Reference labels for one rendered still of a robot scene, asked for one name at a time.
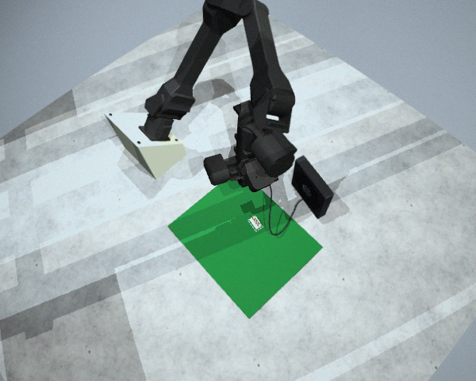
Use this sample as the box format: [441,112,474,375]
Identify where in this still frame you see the black connector plug with cable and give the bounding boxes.
[241,177,304,236]

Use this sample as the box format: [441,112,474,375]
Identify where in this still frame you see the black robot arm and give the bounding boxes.
[138,0,298,192]

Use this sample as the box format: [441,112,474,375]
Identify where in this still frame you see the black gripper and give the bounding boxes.
[203,133,255,186]

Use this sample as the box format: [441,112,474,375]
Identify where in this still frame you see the green circuit board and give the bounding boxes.
[168,180,323,319]

